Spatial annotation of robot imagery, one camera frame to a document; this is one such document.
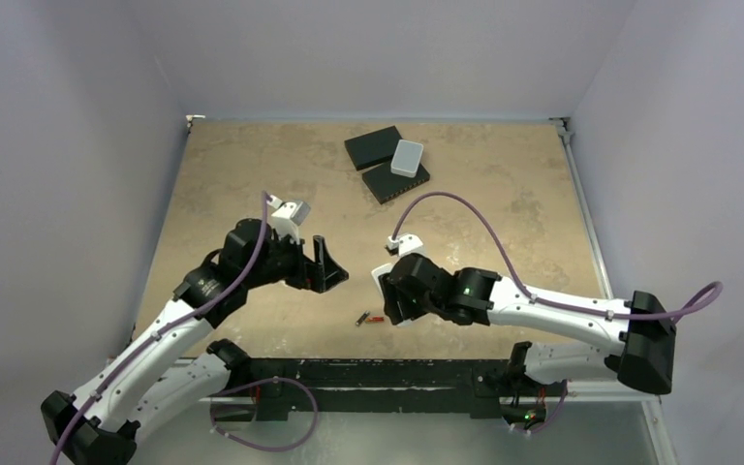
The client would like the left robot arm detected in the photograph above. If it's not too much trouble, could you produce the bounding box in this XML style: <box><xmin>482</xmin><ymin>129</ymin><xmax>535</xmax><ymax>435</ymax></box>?
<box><xmin>41</xmin><ymin>219</ymin><xmax>349</xmax><ymax>464</ymax></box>

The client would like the black box rear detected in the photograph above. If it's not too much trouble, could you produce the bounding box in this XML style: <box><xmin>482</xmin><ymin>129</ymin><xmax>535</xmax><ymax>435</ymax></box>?
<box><xmin>344</xmin><ymin>126</ymin><xmax>402</xmax><ymax>171</ymax></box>

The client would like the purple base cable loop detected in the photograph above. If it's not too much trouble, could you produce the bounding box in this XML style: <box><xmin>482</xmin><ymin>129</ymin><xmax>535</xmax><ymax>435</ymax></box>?
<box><xmin>209</xmin><ymin>376</ymin><xmax>320</xmax><ymax>453</ymax></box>

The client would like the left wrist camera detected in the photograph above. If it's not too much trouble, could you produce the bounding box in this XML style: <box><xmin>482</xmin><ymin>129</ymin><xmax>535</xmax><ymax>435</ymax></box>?
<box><xmin>267</xmin><ymin>195</ymin><xmax>311</xmax><ymax>244</ymax></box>

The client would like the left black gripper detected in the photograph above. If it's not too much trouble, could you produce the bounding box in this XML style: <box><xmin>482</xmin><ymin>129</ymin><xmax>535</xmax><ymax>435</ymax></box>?
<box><xmin>243</xmin><ymin>227</ymin><xmax>346</xmax><ymax>292</ymax></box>

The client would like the black base bar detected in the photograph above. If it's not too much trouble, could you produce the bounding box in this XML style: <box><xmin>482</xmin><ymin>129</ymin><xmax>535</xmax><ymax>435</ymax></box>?
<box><xmin>204</xmin><ymin>338</ymin><xmax>569</xmax><ymax>423</ymax></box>

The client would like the black battery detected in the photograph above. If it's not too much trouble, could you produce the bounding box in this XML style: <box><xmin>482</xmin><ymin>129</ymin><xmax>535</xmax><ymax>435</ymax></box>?
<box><xmin>355</xmin><ymin>312</ymin><xmax>370</xmax><ymax>326</ymax></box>

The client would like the black box front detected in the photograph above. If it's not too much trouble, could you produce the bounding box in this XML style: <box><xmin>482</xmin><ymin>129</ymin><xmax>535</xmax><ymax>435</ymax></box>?
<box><xmin>361</xmin><ymin>165</ymin><xmax>431</xmax><ymax>204</ymax></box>

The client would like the white plastic box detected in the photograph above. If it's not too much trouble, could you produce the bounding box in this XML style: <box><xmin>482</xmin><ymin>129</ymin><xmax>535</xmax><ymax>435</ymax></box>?
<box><xmin>389</xmin><ymin>139</ymin><xmax>424</xmax><ymax>178</ymax></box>

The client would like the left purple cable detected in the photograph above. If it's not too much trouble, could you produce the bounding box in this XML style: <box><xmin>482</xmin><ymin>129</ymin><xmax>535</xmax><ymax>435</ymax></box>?
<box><xmin>47</xmin><ymin>190</ymin><xmax>277</xmax><ymax>465</ymax></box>

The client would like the white remote control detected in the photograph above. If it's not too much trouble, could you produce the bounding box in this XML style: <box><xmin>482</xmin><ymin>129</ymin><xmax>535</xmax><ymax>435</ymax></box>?
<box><xmin>371</xmin><ymin>263</ymin><xmax>397</xmax><ymax>306</ymax></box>

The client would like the black box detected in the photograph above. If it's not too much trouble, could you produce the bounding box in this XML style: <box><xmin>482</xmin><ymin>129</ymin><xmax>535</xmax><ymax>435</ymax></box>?
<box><xmin>361</xmin><ymin>165</ymin><xmax>431</xmax><ymax>204</ymax></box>
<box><xmin>344</xmin><ymin>126</ymin><xmax>402</xmax><ymax>171</ymax></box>

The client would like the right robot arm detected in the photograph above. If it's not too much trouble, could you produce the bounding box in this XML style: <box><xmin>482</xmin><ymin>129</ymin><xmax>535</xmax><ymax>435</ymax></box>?
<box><xmin>372</xmin><ymin>253</ymin><xmax>676</xmax><ymax>395</ymax></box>

